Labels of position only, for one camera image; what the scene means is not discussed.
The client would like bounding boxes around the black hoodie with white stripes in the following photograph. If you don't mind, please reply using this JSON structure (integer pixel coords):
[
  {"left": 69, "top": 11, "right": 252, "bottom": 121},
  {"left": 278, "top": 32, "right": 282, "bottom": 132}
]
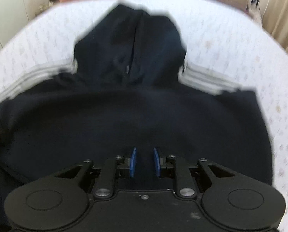
[{"left": 0, "top": 4, "right": 272, "bottom": 227}]

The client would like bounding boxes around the floral quilted bed cover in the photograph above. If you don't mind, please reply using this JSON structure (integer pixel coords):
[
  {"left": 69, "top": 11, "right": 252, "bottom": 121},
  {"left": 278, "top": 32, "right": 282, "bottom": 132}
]
[{"left": 0, "top": 0, "right": 288, "bottom": 231}]

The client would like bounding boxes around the white paper shopping bag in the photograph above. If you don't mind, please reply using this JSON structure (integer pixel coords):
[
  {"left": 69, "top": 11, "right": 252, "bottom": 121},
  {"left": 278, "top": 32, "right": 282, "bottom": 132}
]
[{"left": 247, "top": 0, "right": 262, "bottom": 24}]

